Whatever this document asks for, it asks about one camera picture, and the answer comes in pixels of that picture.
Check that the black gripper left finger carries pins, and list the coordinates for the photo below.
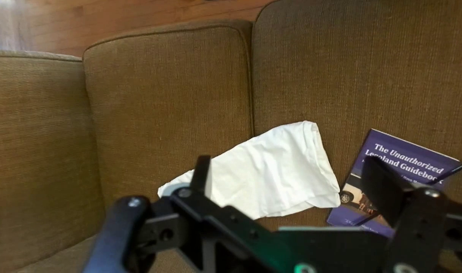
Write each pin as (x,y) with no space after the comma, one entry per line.
(200,175)

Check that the white cloth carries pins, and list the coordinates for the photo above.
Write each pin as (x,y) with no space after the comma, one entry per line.
(277,172)

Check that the brown fabric sofa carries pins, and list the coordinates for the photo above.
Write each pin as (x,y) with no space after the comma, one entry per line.
(171,92)

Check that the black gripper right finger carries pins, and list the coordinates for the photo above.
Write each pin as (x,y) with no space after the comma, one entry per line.
(385,187)

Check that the purple book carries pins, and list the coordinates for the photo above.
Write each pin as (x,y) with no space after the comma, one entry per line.
(393,152)

